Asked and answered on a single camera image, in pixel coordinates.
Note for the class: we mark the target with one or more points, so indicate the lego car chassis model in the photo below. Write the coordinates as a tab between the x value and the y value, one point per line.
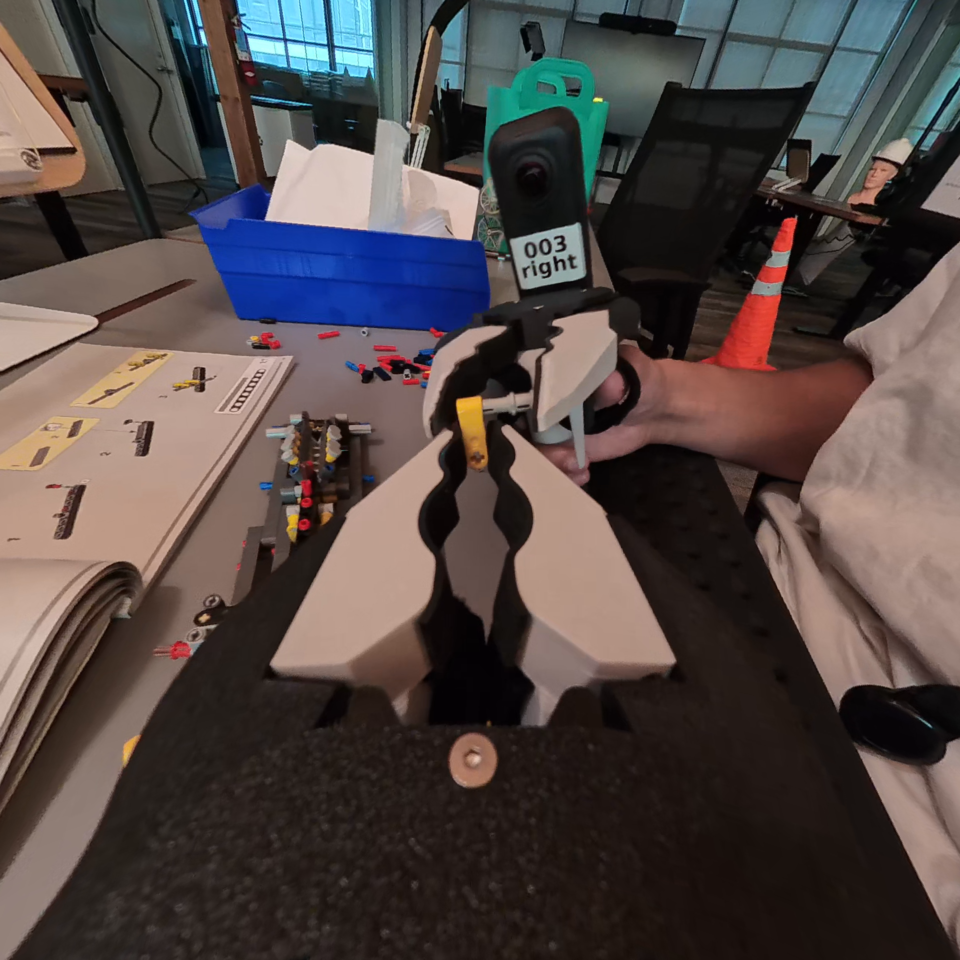
315	465

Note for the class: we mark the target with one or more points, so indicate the wooden post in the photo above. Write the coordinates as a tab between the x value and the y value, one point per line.
232	112

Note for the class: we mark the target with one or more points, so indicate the red fire extinguisher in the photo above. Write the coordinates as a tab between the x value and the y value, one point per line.
249	64

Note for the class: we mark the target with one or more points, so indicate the mannequin head with hard hat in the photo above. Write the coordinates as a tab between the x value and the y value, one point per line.
877	180

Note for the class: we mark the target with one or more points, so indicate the scatter of small lego pins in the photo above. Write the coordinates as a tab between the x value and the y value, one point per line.
390	367

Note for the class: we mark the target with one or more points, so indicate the clear plastic bag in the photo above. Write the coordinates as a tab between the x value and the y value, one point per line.
388	172

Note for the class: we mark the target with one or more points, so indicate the blue plastic bin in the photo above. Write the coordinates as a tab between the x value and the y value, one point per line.
337	277

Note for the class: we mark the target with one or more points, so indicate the black mesh office chair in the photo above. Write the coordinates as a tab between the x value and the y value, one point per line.
697	187

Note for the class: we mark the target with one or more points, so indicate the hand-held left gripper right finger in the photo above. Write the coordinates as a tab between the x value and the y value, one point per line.
592	585

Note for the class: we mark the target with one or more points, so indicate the grey lego axle pin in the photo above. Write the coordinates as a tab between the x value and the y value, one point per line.
510	401

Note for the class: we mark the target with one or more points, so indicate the lego instruction booklet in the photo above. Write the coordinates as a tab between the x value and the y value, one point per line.
150	420

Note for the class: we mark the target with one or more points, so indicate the person's white shirt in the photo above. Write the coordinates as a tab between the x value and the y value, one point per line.
885	525

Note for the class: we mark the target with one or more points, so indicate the wall display screen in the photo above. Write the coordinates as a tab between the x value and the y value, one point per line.
637	82

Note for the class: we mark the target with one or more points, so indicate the black and wooden stick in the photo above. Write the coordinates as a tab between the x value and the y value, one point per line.
427	75

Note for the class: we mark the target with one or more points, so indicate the instruction card on stand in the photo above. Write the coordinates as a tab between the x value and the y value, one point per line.
37	330

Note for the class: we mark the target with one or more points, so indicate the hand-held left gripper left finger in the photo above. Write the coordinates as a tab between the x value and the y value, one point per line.
360	585

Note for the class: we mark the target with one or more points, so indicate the dark wooden desk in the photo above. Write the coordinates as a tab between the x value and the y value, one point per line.
810	201

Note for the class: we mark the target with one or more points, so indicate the printed instruction sheet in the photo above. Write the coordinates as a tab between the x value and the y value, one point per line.
15	127

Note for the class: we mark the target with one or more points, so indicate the yellow lego connector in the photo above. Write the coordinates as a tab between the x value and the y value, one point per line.
472	420

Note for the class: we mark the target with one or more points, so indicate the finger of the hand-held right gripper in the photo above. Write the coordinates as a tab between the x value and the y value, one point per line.
450	375
577	375

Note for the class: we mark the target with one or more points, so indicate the person's right forearm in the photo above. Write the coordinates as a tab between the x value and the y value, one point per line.
765	420

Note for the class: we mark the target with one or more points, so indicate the white paper sheets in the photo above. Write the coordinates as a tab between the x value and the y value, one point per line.
315	187

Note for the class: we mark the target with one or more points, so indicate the orange traffic cone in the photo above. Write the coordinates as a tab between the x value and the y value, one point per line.
757	322

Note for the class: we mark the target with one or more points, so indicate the person's right hand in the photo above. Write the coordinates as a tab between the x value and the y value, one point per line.
656	405

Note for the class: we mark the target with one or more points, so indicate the teal tote bag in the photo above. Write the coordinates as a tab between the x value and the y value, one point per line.
504	97

